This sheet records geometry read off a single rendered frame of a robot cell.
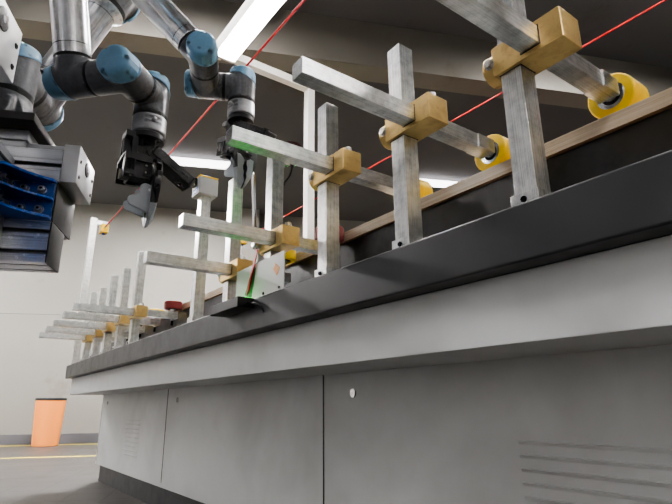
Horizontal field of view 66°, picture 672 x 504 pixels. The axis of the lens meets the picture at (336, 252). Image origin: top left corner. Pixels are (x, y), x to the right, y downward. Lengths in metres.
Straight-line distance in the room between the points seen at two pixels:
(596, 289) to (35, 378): 7.72
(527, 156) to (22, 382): 7.71
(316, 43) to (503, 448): 3.60
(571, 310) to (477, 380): 0.38
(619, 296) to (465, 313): 0.23
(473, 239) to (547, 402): 0.34
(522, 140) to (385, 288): 0.33
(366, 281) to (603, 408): 0.43
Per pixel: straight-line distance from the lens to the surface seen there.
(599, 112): 1.02
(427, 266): 0.83
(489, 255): 0.75
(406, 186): 0.94
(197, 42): 1.41
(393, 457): 1.24
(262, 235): 1.28
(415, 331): 0.89
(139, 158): 1.20
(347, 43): 4.29
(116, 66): 1.19
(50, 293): 8.20
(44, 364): 8.06
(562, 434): 0.96
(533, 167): 0.77
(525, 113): 0.81
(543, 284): 0.74
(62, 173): 1.26
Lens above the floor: 0.44
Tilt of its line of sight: 17 degrees up
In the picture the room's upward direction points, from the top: 1 degrees counter-clockwise
